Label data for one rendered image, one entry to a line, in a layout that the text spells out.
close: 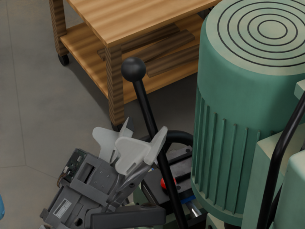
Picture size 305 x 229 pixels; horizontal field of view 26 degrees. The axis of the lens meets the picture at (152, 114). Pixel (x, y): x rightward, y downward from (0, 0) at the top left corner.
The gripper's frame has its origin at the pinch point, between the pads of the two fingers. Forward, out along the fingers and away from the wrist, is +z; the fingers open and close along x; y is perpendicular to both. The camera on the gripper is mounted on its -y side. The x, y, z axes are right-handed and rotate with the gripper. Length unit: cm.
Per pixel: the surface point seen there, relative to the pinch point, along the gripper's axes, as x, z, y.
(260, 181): -19.1, -1.0, -9.2
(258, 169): -19.5, 0.1, -8.0
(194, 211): 24.4, -7.6, -26.0
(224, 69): -20.6, 7.7, 3.2
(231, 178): -10.1, -1.8, -10.5
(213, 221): 10.3, -7.5, -22.8
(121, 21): 136, 40, -22
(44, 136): 175, -9, -28
